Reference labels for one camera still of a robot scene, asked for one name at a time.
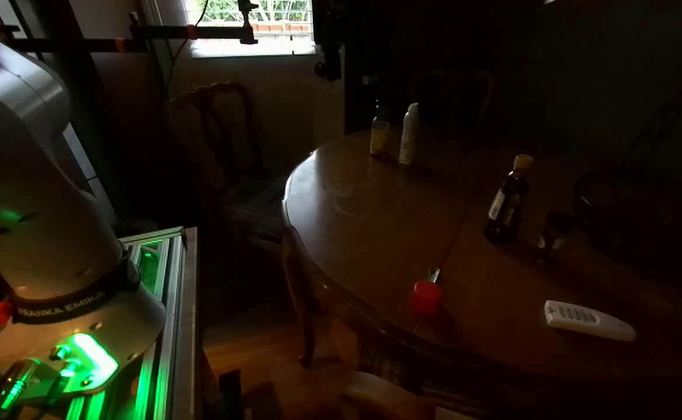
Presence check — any small dark jar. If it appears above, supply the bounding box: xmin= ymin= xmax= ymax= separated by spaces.
xmin=534 ymin=209 xmax=573 ymax=259

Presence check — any aluminium profile robot stand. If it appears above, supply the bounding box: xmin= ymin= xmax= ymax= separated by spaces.
xmin=57 ymin=224 xmax=201 ymax=420

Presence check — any white plastic bottle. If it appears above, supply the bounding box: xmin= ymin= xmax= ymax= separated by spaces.
xmin=396 ymin=100 xmax=423 ymax=168

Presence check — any black clamp bar camera mount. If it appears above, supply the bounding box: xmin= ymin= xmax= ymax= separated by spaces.
xmin=0 ymin=0 xmax=262 ymax=53

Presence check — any white remote control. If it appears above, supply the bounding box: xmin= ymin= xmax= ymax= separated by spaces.
xmin=541 ymin=298 xmax=639 ymax=345

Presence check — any yellowish bottle with dark cap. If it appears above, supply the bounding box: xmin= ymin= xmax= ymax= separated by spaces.
xmin=366 ymin=97 xmax=395 ymax=161

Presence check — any window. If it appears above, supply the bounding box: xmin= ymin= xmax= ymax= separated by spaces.
xmin=187 ymin=0 xmax=318 ymax=58

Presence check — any dark glass bottle with cork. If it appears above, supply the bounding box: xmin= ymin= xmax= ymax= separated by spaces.
xmin=484 ymin=152 xmax=536 ymax=244

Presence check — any wooden dining chair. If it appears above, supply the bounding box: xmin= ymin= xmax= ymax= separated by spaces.
xmin=162 ymin=78 xmax=290 ymax=252

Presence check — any small red cap bottle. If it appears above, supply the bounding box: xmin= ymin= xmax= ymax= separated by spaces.
xmin=409 ymin=265 xmax=446 ymax=320

